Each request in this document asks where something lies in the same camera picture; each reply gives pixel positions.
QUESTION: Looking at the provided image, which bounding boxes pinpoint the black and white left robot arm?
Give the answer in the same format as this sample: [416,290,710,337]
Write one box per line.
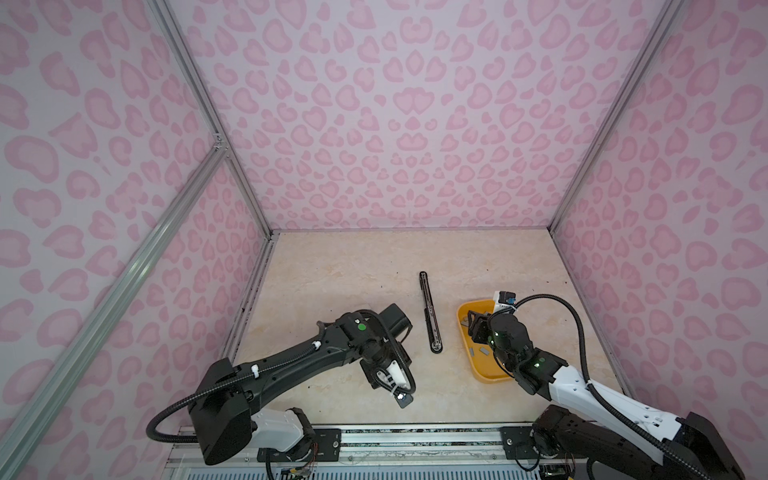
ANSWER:
[145,304,416,465]

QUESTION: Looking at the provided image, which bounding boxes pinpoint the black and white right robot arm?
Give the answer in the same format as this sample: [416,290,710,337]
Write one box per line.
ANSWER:
[463,309,745,479]

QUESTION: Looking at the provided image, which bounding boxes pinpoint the yellow plastic tray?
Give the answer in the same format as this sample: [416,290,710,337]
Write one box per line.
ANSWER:
[456,299,511,384]

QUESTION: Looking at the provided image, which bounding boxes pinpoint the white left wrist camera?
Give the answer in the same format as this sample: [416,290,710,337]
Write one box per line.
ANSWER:
[386,360,415,409]

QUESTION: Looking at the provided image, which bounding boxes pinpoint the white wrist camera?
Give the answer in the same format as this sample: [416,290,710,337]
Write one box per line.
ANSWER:
[386,360,415,409]
[493,290,517,313]

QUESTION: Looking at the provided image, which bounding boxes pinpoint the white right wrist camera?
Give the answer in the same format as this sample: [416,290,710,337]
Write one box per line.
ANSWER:
[493,290,517,313]

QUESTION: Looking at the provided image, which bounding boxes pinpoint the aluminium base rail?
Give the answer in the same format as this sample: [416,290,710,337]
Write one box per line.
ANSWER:
[162,423,623,479]

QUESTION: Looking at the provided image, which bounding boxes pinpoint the aluminium frame bar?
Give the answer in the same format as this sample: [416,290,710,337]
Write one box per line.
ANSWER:
[1,144,226,475]

